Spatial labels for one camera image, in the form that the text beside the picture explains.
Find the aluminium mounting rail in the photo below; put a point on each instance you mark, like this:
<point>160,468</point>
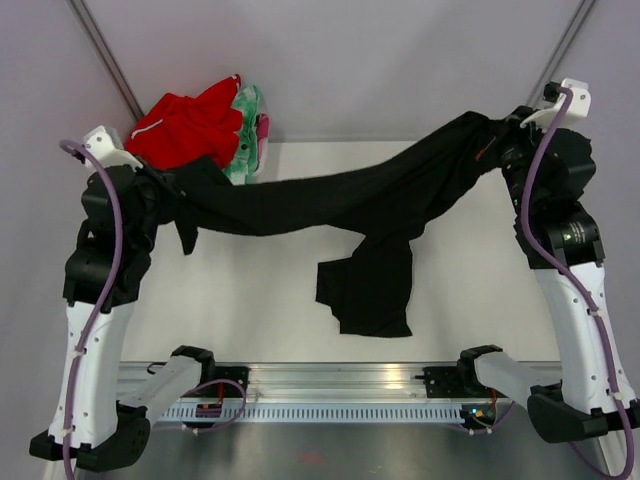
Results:
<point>336,382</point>

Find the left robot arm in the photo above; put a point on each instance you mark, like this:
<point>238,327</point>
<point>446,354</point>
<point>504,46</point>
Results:
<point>93,428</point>

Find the white laundry basket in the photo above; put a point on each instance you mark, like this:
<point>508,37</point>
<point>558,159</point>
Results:
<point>260,161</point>

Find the green white patterned garment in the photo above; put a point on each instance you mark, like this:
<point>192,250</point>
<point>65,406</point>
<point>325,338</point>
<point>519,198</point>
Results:
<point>242,168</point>

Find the black trousers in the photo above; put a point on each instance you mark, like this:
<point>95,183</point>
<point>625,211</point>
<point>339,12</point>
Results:
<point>389,204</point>

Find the red garment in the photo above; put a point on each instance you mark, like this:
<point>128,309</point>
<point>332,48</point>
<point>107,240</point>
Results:
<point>181,129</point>

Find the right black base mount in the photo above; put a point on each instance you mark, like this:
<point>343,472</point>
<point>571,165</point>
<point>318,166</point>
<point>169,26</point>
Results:
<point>458,381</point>

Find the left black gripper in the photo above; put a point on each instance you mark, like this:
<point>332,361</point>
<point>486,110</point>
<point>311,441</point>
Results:
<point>173,196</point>

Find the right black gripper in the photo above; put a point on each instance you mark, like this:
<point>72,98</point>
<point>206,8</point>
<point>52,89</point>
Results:
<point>511,126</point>

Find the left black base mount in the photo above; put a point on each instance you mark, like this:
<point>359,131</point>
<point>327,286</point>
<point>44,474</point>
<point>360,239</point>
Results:
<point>214,382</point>

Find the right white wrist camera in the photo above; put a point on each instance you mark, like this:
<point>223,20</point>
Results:
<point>566,103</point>

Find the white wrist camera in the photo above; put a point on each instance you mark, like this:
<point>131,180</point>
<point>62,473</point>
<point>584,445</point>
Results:
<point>104,144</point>
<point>566,103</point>

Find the white slotted cable duct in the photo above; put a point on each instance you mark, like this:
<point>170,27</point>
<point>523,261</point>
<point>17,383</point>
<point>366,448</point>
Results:
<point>319,413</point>

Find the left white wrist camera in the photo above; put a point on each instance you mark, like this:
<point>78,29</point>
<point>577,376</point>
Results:
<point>104,144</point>

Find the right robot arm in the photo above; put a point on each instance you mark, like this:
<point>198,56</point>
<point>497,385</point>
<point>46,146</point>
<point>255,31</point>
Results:
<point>545,174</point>

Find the pink white garment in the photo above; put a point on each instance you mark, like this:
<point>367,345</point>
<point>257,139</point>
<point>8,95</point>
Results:
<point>262,131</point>

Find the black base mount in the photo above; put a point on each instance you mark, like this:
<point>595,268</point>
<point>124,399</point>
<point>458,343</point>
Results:
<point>214,382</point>
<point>458,381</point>

